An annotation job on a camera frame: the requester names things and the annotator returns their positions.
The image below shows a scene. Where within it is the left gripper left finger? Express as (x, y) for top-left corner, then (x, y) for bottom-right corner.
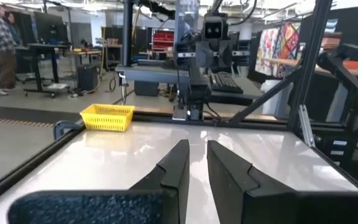
(7, 139), (191, 224)

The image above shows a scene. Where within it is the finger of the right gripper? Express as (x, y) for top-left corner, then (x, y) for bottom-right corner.
(219, 40), (233, 68)
(195, 40), (211, 68)

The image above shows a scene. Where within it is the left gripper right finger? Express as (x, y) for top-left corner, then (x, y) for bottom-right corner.
(206, 139), (358, 224)

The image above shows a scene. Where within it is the backlit keyboard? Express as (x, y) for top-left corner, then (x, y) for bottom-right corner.
(211, 71), (245, 95)

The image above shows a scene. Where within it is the red storage rack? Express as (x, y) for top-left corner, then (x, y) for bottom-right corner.
(152, 29), (175, 52)

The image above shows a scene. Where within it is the grey keyboard desk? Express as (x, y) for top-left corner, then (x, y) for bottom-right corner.
(208, 70), (256, 107)

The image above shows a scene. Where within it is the colourful patterned fabric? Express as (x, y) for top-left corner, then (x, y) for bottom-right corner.
(255, 23), (301, 78)

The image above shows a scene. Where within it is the white waste bin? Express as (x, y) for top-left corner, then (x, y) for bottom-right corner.
(261, 79), (291, 116)

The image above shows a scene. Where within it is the black box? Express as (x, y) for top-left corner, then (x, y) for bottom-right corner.
(134, 80), (160, 96)

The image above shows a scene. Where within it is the black pole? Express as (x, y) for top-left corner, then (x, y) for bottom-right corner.
(121, 0), (135, 68)

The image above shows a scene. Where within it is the yellow plastic basket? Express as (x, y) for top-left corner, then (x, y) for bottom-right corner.
(79, 103), (135, 132)

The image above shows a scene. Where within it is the black spring clamp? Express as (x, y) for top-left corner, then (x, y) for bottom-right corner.
(53, 120), (83, 141)

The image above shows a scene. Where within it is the black computer tower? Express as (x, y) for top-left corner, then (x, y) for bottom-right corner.
(76, 63), (99, 91)

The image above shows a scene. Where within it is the black floor mat orange edge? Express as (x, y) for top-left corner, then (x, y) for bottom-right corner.
(0, 106), (82, 129)

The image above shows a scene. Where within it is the black monitor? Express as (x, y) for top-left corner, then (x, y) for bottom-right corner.
(34, 12), (70, 44)

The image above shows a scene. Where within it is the black standing desk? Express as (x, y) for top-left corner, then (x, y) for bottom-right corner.
(22, 42), (71, 98)

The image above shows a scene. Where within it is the person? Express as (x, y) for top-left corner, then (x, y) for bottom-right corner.
(0, 2), (20, 96)
(6, 11), (23, 46)

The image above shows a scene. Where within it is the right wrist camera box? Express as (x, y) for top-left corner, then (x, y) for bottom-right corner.
(203, 16), (224, 40)

